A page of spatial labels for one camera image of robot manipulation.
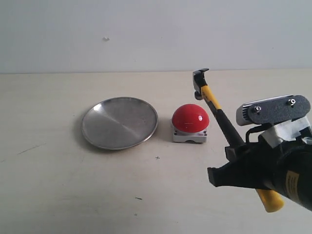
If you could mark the round stainless steel plate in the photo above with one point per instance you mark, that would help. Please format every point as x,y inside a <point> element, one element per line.
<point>119,123</point>

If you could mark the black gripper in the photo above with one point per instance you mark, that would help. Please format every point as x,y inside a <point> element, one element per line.
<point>254,165</point>

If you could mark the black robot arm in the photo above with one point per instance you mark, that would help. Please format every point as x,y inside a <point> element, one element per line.
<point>299,174</point>

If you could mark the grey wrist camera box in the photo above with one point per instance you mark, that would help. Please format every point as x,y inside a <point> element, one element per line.
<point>272,110</point>

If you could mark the yellow black claw hammer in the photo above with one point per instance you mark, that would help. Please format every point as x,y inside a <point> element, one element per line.
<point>271,200</point>

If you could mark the red dome push button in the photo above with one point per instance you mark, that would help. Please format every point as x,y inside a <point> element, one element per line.
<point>190,123</point>

